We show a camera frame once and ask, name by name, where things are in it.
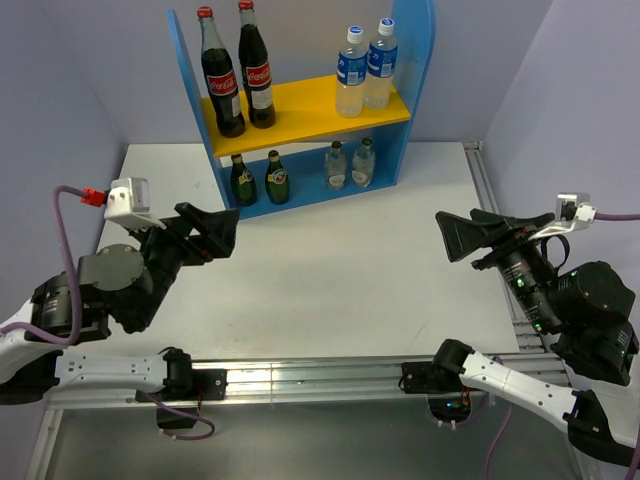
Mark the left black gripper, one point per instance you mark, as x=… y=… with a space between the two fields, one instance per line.
x=217 y=232

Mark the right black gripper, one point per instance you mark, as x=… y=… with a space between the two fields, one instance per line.
x=460 y=233

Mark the green Perrier bottle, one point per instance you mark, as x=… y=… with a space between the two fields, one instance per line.
x=242 y=182
x=276 y=180

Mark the clear glass bottle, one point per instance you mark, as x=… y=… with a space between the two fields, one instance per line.
x=363 y=163
x=335 y=166

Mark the Pocari Sweat bottle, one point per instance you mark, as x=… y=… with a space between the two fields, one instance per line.
x=381 y=63
x=351 y=73

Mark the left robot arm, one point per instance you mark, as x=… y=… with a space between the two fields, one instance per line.
x=39 y=348

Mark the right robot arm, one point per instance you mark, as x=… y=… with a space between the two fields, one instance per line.
x=587 y=308

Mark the blue and yellow shelf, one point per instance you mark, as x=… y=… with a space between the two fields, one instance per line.
x=306 y=112

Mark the left cola glass bottle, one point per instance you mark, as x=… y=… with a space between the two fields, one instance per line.
x=219 y=76

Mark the cola glass bottle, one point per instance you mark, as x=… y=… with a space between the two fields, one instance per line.
x=219 y=76
x=255 y=69

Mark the right cola glass bottle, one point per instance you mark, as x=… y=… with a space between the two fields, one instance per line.
x=255 y=69

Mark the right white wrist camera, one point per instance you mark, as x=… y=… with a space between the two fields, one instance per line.
x=573 y=212

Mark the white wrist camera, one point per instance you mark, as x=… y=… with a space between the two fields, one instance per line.
x=573 y=212
x=127 y=204

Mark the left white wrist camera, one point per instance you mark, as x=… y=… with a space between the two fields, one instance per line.
x=127 y=204

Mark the aluminium side rail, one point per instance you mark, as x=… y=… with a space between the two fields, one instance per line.
x=528 y=340

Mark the aluminium front rail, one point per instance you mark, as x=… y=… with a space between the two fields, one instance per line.
x=302 y=420

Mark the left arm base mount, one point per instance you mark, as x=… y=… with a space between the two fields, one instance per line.
x=179 y=415

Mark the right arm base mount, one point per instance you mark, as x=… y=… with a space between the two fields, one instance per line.
x=450 y=404

